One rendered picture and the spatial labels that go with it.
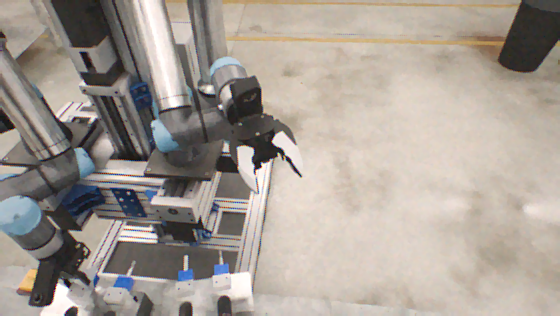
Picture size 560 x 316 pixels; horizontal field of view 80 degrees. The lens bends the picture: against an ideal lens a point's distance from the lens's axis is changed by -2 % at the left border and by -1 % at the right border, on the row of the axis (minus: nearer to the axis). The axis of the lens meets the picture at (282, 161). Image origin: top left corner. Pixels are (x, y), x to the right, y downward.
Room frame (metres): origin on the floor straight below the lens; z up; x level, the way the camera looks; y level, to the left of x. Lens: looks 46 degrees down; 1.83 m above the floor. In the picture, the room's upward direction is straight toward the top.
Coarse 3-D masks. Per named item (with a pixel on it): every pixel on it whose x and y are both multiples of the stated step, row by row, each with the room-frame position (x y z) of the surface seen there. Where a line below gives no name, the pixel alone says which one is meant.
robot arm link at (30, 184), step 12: (36, 168) 0.54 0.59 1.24; (0, 180) 0.50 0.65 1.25; (12, 180) 0.51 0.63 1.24; (24, 180) 0.51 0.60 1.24; (36, 180) 0.51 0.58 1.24; (0, 192) 0.47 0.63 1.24; (12, 192) 0.47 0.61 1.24; (24, 192) 0.48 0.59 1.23; (36, 192) 0.49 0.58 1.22; (48, 192) 0.50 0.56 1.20
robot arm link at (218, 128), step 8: (216, 104) 0.60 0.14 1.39; (208, 112) 0.59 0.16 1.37; (216, 112) 0.59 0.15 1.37; (208, 120) 0.57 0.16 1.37; (216, 120) 0.58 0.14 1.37; (224, 120) 0.58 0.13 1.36; (208, 128) 0.56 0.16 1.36; (216, 128) 0.56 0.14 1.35; (224, 128) 0.57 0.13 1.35; (208, 136) 0.55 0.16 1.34; (216, 136) 0.56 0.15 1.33; (224, 136) 0.57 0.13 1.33
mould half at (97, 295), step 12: (60, 288) 0.40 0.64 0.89; (96, 288) 0.40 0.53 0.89; (60, 300) 0.37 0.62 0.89; (72, 300) 0.37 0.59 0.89; (96, 300) 0.37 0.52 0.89; (132, 300) 0.37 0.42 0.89; (144, 300) 0.38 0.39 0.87; (48, 312) 0.34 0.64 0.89; (60, 312) 0.34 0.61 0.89; (84, 312) 0.34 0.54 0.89; (96, 312) 0.34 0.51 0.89; (120, 312) 0.34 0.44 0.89; (132, 312) 0.34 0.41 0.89; (144, 312) 0.35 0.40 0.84
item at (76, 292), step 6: (102, 258) 0.50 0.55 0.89; (96, 264) 0.47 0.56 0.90; (96, 276) 0.43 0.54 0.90; (96, 282) 0.42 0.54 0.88; (72, 288) 0.39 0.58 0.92; (78, 288) 0.39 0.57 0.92; (84, 288) 0.39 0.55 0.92; (66, 294) 0.37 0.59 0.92; (72, 294) 0.37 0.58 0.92; (78, 294) 0.37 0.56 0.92; (84, 294) 0.37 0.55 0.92; (90, 294) 0.39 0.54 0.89; (78, 300) 0.37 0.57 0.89; (84, 300) 0.37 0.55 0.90
